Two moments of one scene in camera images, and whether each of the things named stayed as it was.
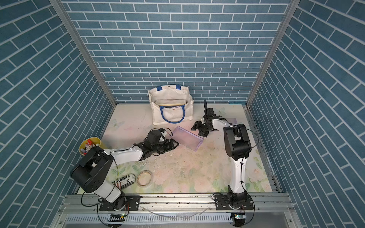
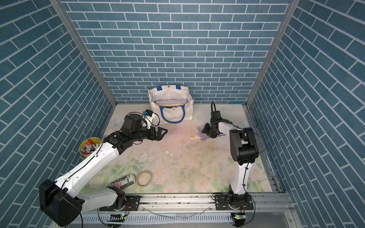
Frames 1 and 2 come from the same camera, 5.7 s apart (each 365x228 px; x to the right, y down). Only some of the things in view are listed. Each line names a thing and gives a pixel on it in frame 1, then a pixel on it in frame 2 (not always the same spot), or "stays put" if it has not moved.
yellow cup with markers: (88, 143) stays put
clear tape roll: (144, 178) stays put
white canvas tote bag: (170, 104) stays put
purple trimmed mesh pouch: (187, 139) to (171, 102)
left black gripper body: (162, 147) to (143, 133)
